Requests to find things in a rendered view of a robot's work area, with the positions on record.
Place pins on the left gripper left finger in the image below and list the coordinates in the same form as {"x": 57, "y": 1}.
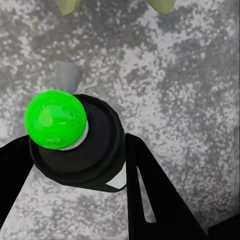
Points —
{"x": 15, "y": 166}

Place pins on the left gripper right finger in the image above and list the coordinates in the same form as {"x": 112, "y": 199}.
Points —
{"x": 174, "y": 219}

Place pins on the insectifuge atomizer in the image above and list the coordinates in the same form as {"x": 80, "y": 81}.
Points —
{"x": 76, "y": 140}

